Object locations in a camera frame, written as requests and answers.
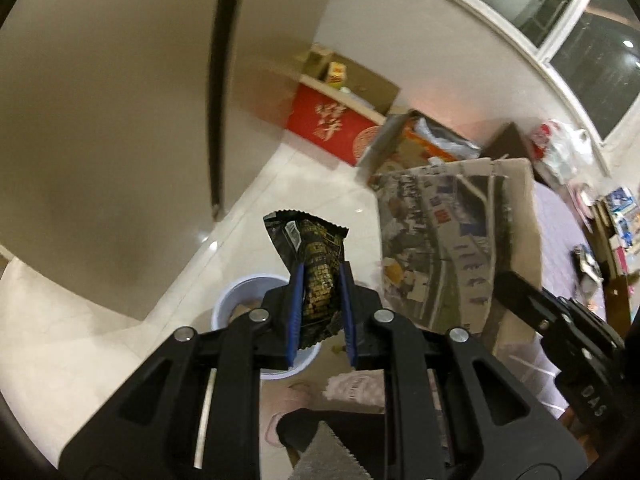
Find dark crumpled packet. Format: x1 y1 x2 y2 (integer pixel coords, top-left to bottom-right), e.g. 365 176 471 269
572 244 604 294

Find person's black trouser leg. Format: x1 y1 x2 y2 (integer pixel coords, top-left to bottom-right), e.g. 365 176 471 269
277 407 392 462

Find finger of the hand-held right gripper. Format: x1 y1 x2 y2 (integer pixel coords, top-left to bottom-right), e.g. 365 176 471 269
492 271 577 337

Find cluttered wooden desk shelf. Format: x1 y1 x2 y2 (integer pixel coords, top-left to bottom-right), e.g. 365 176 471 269
592 187 640 282

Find grey fuzzy cloth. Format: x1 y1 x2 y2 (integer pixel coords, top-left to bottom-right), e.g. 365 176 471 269
290 420 372 480

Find champagne gold refrigerator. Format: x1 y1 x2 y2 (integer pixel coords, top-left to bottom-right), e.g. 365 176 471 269
0 0 347 322

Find red cardboard box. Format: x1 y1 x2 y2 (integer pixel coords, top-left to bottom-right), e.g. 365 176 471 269
285 42 401 167

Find small brown cardboard box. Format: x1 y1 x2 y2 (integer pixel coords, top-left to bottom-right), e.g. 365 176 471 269
305 44 334 81

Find black snack wrapper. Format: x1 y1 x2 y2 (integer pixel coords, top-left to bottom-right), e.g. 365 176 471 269
263 210 350 351

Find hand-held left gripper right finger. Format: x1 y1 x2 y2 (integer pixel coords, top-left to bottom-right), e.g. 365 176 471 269
340 260 588 480

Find beige patterned under cloth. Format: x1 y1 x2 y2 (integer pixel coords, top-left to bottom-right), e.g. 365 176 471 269
325 370 387 414

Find orange cardboard box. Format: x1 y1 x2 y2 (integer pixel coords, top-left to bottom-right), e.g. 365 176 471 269
356 110 482 187

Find dark wooden cabinet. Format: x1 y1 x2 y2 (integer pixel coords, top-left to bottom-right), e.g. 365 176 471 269
482 122 551 187

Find white framed sliding window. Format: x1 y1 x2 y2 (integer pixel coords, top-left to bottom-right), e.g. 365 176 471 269
382 0 640 176

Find grey plastic bag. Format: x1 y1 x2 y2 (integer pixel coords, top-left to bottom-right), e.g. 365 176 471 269
415 117 482 159

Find blue plastic bin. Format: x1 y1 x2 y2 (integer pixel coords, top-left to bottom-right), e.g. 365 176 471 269
211 273 322 379

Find white plastic bag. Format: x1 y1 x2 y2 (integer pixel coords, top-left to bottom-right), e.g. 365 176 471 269
530 119 597 187

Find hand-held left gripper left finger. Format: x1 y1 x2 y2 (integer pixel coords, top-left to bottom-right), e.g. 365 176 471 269
59 260 307 480

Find brown printed cardboard box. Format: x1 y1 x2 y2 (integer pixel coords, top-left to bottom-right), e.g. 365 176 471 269
369 156 544 359

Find purple checked tablecloth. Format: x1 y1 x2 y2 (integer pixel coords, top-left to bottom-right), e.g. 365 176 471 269
495 180 602 411

